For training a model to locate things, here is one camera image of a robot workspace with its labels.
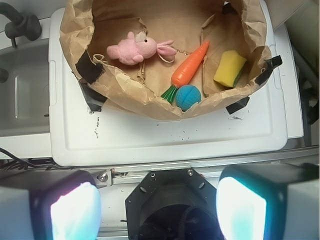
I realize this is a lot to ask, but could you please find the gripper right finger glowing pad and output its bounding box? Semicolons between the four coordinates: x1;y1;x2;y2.
216;163;320;240

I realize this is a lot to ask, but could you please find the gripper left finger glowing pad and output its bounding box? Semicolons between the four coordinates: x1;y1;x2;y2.
0;170;102;240

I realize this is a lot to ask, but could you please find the pink plush bunny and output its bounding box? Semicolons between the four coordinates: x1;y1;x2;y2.
106;31;177;66

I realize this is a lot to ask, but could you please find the white plastic tray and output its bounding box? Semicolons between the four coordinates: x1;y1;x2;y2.
48;8;288;166

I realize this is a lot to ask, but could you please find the black tape piece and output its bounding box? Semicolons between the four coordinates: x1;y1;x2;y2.
78;82;108;112
226;96;250;115
254;55;283;87
75;49;105;84

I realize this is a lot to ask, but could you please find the grey sink basin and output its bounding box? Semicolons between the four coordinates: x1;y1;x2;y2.
0;38;50;137

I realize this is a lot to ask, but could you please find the blue rubber ball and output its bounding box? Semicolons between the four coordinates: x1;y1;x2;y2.
175;85;202;112

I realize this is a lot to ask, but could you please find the yellow green sponge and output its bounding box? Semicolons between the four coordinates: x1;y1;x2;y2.
213;50;247;88

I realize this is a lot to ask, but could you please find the orange toy carrot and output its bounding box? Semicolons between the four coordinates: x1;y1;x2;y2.
161;40;210;104

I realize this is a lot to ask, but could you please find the brown paper bag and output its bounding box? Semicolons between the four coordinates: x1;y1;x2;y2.
60;0;282;121

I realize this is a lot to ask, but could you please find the black faucet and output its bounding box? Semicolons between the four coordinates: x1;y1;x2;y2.
0;2;42;49

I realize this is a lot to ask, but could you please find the aluminium frame rail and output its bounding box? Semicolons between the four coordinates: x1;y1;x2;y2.
87;145;320;188

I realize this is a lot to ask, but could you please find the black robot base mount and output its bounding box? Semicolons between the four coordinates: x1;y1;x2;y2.
125;168;225;240

